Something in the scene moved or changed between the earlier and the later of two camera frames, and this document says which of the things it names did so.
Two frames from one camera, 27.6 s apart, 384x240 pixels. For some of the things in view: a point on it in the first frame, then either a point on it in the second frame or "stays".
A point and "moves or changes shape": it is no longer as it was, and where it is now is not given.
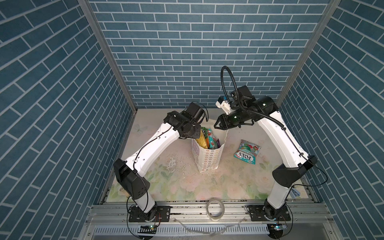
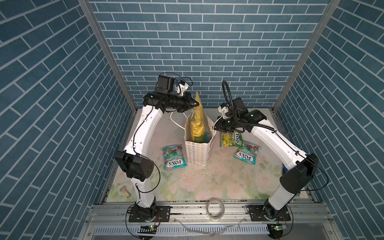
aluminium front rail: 116,214 stays
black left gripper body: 194,131 to 179,102
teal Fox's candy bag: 213,143 to 173,157
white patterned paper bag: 208,159 moves or changes shape
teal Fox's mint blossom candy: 247,152 stays
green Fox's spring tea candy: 205,131 to 229,138
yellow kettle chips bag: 202,140 moves or changes shape
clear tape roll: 215,218 stays
